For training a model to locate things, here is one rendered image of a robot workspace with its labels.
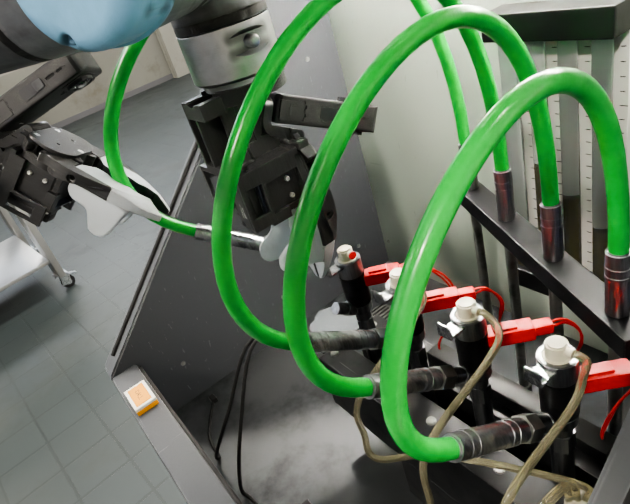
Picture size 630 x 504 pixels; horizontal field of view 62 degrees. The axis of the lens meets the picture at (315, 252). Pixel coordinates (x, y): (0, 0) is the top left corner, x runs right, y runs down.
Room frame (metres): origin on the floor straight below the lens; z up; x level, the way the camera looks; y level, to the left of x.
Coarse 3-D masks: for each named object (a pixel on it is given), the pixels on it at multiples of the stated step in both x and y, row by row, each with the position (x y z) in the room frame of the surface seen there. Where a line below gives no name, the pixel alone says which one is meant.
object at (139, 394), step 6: (138, 384) 0.58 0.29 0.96; (132, 390) 0.57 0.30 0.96; (138, 390) 0.57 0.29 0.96; (144, 390) 0.57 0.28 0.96; (132, 396) 0.56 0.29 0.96; (138, 396) 0.56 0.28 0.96; (144, 396) 0.55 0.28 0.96; (150, 396) 0.55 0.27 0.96; (138, 402) 0.55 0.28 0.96; (156, 402) 0.54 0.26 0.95; (144, 408) 0.54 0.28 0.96; (150, 408) 0.54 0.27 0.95; (138, 414) 0.53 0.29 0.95
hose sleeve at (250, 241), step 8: (200, 224) 0.54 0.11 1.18; (200, 232) 0.53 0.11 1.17; (208, 232) 0.53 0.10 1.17; (232, 232) 0.54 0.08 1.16; (240, 232) 0.54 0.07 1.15; (208, 240) 0.53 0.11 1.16; (232, 240) 0.53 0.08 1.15; (240, 240) 0.54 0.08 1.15; (248, 240) 0.54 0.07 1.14; (256, 240) 0.54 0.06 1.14; (248, 248) 0.54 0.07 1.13; (256, 248) 0.54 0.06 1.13
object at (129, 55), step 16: (416, 0) 0.56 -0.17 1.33; (128, 48) 0.54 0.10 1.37; (448, 48) 0.56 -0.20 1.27; (128, 64) 0.53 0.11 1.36; (448, 64) 0.56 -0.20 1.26; (112, 80) 0.54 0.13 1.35; (448, 80) 0.57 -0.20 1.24; (112, 96) 0.53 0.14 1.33; (112, 112) 0.53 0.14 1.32; (464, 112) 0.56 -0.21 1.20; (112, 128) 0.53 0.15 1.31; (464, 128) 0.56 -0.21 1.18; (112, 144) 0.53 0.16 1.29; (112, 160) 0.53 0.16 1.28; (112, 176) 0.53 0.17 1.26; (160, 224) 0.53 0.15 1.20; (176, 224) 0.53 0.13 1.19; (192, 224) 0.54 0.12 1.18
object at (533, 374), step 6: (540, 366) 0.26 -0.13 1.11; (528, 372) 0.25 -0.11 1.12; (534, 372) 0.25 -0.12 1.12; (540, 372) 0.26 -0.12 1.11; (546, 372) 0.25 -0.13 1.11; (552, 372) 0.25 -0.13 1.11; (528, 378) 0.25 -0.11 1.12; (534, 378) 0.25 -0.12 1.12; (540, 378) 0.25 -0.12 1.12; (546, 378) 0.25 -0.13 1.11; (534, 384) 0.25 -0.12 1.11; (540, 384) 0.25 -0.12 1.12
